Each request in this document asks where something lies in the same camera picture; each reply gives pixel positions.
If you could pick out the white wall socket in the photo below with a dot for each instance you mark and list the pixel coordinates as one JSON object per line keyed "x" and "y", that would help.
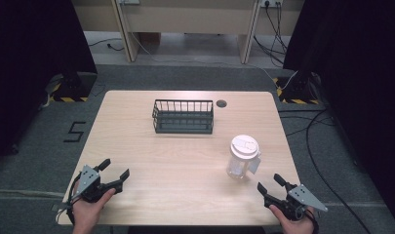
{"x": 271, "y": 3}

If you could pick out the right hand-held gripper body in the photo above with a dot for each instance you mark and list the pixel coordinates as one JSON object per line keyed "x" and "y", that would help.
{"x": 296, "y": 201}

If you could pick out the clear plastic jar white lid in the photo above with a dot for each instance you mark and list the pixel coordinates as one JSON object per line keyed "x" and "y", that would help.
{"x": 243, "y": 157}

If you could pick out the beige desk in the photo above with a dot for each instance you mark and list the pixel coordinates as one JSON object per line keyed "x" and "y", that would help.
{"x": 185, "y": 19}

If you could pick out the person's right hand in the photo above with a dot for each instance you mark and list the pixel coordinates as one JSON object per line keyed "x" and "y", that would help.
{"x": 291, "y": 224}

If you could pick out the person's left hand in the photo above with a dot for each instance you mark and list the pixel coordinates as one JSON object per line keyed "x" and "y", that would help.
{"x": 88, "y": 213}

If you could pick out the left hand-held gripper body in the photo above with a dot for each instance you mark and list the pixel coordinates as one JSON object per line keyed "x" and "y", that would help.
{"x": 91, "y": 187}

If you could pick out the black curtain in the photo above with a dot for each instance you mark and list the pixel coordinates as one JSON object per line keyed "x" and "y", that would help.
{"x": 39, "y": 65}
{"x": 354, "y": 81}

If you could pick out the black stand base hazard tape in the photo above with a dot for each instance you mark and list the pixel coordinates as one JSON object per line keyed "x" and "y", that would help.
{"x": 72, "y": 88}
{"x": 297, "y": 91}

